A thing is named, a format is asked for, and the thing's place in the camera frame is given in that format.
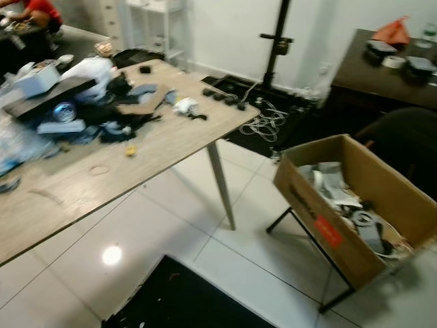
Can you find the grey trash piece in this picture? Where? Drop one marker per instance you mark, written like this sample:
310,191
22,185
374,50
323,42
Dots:
372,232

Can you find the white crumpled paper trash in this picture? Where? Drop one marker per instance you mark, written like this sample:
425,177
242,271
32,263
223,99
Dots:
328,181

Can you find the brown cardboard rubbish box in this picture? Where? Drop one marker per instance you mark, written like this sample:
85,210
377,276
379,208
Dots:
305,202

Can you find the small yellow trash piece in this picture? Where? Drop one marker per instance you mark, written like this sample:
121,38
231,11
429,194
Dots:
131,151

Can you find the black office chair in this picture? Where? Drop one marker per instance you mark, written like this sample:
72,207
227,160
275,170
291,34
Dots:
403,147

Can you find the black case on desk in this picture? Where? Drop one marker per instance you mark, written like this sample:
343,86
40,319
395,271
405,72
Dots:
379,50
419,68

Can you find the white tape roll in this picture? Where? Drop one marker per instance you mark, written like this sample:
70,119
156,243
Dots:
394,62

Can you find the dark wooden desk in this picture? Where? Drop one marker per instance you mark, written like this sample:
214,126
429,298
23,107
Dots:
355,75

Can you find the orange plastic bag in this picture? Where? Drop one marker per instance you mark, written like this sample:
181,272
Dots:
392,32

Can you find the black metal folding stand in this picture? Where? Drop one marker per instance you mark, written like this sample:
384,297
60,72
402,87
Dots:
315,240

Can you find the black rubber floor tray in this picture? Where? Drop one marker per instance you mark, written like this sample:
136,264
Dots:
300,116

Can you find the black tripod pole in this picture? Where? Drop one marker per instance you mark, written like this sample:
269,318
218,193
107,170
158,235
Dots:
276,48

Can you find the row of black blocks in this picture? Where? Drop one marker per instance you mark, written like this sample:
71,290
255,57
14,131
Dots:
225,98

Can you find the light wooden table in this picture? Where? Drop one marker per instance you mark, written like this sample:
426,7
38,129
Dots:
157,154

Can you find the black floor mat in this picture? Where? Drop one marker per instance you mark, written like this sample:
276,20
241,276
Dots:
184,297

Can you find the brown cardboard piece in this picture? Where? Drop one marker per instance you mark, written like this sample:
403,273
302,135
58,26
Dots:
143,102

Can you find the small black cube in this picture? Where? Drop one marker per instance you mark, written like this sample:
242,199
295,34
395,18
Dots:
145,69

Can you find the white shelf rack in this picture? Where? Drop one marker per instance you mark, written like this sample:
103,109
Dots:
156,20

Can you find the small food bowl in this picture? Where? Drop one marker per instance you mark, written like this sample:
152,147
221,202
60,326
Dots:
104,48

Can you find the white plastic bag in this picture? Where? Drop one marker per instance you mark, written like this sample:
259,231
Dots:
89,72

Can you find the clear blue round bottle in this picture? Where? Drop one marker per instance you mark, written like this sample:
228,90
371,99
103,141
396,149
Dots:
63,112

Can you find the dark background table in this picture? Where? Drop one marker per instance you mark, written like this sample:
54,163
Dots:
75,48

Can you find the dark flat board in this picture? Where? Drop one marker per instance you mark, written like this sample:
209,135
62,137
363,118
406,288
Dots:
48,99

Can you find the white cardboard box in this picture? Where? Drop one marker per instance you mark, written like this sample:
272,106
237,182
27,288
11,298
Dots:
37,80

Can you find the clear plastic bottles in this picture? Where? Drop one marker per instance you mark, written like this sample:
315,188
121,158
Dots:
17,147

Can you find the person in red shirt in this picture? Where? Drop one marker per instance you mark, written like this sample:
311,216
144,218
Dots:
42,12

